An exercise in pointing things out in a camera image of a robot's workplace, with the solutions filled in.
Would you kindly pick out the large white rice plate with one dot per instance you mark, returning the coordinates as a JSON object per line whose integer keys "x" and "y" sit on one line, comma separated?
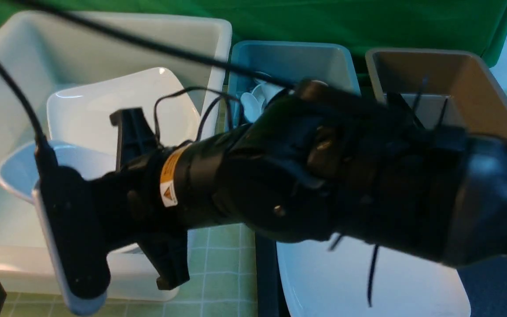
{"x": 322, "y": 283}

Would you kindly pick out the green backdrop cloth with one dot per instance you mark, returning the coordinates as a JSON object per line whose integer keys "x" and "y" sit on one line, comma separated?
{"x": 477, "y": 26}

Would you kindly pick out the grey plastic bin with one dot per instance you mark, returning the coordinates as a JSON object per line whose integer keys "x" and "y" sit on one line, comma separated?
{"x": 476, "y": 100}

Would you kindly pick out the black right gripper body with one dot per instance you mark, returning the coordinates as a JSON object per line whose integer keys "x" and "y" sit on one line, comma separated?
{"x": 128, "y": 203}

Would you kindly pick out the white bowl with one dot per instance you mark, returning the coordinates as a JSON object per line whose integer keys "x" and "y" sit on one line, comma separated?
{"x": 19, "y": 175}

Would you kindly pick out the black serving tray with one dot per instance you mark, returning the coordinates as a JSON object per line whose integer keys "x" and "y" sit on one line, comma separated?
{"x": 485, "y": 284}

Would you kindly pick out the black chopsticks in bin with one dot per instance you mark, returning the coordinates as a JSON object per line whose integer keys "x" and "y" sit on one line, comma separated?
{"x": 425, "y": 111}

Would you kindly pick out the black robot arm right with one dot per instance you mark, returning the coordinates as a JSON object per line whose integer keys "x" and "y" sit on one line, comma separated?
{"x": 318, "y": 162}

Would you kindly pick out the pile of white spoons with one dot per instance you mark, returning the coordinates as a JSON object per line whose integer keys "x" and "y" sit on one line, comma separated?
{"x": 255, "y": 101}

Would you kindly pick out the top stacked white plate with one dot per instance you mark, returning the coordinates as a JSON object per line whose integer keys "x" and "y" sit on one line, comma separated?
{"x": 80, "y": 115}

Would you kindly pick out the blue plastic bin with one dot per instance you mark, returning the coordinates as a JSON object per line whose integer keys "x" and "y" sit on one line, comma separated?
{"x": 293, "y": 61}

